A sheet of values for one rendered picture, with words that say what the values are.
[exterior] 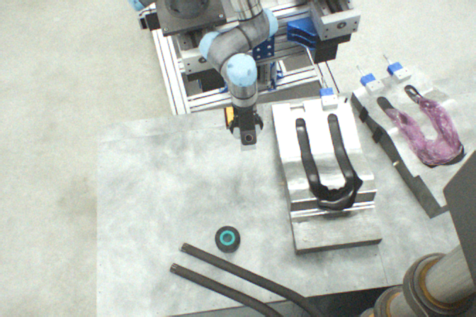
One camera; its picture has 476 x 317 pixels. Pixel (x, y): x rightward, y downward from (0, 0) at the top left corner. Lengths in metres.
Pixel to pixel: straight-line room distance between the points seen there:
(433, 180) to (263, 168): 0.53
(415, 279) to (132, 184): 1.12
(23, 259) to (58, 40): 1.34
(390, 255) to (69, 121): 1.93
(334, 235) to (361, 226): 0.09
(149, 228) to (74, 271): 0.97
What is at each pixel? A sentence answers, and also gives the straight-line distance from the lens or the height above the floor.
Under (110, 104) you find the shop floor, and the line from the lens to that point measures 2.91.
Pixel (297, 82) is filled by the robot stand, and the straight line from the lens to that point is 2.58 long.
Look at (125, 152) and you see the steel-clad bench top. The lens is 1.80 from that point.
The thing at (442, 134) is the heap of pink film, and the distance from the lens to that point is 1.75.
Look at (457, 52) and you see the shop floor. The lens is 3.15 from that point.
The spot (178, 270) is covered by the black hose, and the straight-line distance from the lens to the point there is 1.57.
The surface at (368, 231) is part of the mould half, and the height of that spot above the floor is 0.86.
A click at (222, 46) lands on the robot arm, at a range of 1.36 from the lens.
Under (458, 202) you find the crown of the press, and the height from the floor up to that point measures 1.84.
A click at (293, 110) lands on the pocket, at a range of 1.74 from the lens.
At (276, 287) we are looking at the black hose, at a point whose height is 0.91.
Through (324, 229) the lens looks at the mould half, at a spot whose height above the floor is 0.86.
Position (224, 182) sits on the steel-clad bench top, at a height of 0.80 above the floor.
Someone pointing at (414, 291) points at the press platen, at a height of 1.54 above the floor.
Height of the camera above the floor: 2.34
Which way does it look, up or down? 64 degrees down
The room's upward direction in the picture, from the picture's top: 7 degrees counter-clockwise
